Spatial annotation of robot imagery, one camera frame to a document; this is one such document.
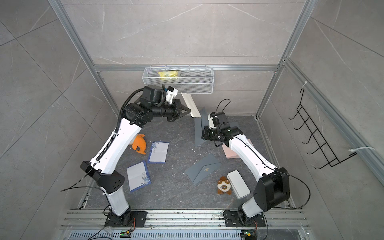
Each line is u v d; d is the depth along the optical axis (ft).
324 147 2.09
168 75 2.75
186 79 3.25
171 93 2.04
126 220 2.15
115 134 1.50
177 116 1.97
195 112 2.33
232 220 2.37
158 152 3.22
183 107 2.15
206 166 2.97
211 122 2.40
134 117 1.54
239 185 2.64
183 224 2.39
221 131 2.00
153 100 1.71
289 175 1.39
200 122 2.75
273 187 1.37
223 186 2.66
